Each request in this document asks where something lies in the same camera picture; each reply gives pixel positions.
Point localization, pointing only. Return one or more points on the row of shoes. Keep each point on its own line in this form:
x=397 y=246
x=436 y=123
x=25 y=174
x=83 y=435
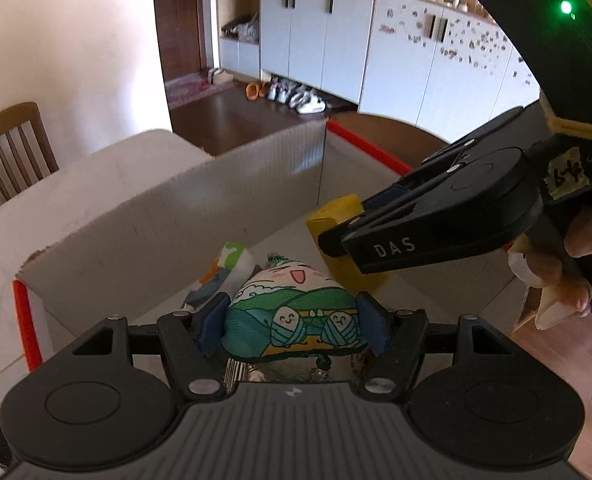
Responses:
x=301 y=97

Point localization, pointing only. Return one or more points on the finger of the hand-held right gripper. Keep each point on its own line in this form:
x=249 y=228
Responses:
x=455 y=152
x=425 y=240

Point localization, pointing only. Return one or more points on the dark brown door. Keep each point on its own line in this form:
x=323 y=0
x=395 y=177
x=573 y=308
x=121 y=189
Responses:
x=176 y=25

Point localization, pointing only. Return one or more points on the white wall cabinet unit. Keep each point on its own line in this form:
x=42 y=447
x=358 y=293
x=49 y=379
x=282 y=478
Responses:
x=326 y=35

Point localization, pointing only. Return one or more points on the orange slippers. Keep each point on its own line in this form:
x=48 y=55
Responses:
x=257 y=91

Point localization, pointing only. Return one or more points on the slatted wooden chair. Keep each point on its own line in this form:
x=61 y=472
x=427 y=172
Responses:
x=6 y=125

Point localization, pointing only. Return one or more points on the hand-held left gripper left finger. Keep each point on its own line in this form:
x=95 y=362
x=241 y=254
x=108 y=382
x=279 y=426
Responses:
x=213 y=325

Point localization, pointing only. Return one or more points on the patterned red rug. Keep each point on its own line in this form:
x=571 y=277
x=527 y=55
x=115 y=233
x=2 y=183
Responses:
x=196 y=91

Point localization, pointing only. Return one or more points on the round-backed dark wooden chair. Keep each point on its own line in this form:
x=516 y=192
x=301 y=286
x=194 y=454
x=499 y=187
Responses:
x=400 y=130

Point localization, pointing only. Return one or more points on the red shoe box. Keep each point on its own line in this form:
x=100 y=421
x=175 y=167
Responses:
x=176 y=225

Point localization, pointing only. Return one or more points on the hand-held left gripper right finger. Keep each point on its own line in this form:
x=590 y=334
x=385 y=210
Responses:
x=375 y=327

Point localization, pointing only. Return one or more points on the person's right hand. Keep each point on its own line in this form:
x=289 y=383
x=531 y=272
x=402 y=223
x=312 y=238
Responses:
x=583 y=240

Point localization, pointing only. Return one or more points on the yellow carton box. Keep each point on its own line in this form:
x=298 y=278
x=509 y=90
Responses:
x=333 y=215

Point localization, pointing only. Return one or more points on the green cartoon plush pouch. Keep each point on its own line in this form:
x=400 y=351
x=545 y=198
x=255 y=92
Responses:
x=286 y=310

